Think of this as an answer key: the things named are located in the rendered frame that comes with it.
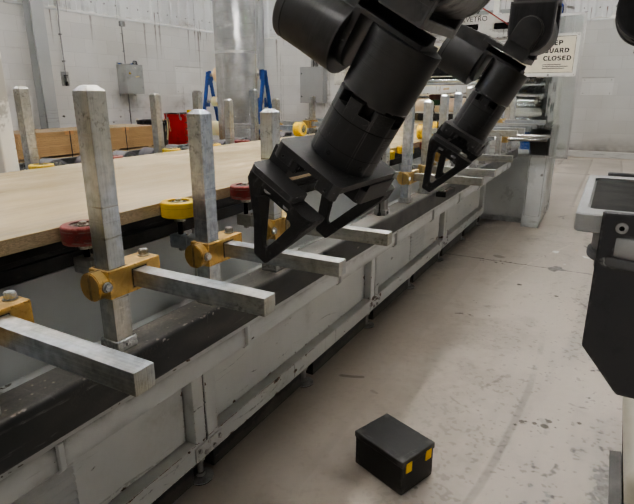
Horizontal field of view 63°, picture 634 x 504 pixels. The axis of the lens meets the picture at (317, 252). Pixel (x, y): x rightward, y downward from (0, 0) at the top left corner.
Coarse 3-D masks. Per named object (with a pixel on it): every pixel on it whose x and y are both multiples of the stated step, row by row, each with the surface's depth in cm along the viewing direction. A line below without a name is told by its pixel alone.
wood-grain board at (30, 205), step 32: (416, 128) 377; (128, 160) 194; (160, 160) 194; (224, 160) 194; (256, 160) 194; (0, 192) 130; (32, 192) 130; (64, 192) 130; (128, 192) 130; (160, 192) 130; (224, 192) 137; (0, 224) 98; (32, 224) 98; (0, 256) 88
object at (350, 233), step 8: (240, 216) 139; (248, 216) 138; (240, 224) 140; (248, 224) 139; (288, 224) 133; (312, 232) 130; (336, 232) 126; (344, 232) 125; (352, 232) 124; (360, 232) 123; (368, 232) 122; (376, 232) 121; (384, 232) 121; (352, 240) 125; (360, 240) 124; (368, 240) 123; (376, 240) 122; (384, 240) 121
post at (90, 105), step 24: (96, 96) 80; (96, 120) 81; (96, 144) 81; (96, 168) 82; (96, 192) 83; (96, 216) 85; (96, 240) 87; (120, 240) 88; (96, 264) 88; (120, 264) 89; (120, 312) 90; (120, 336) 91
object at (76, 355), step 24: (0, 336) 69; (24, 336) 66; (48, 336) 65; (72, 336) 65; (48, 360) 64; (72, 360) 62; (96, 360) 59; (120, 360) 59; (144, 360) 59; (120, 384) 58; (144, 384) 58
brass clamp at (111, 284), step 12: (132, 264) 90; (144, 264) 93; (156, 264) 95; (84, 276) 86; (96, 276) 85; (108, 276) 86; (120, 276) 88; (132, 276) 91; (84, 288) 87; (96, 288) 85; (108, 288) 86; (120, 288) 89; (132, 288) 91; (96, 300) 86
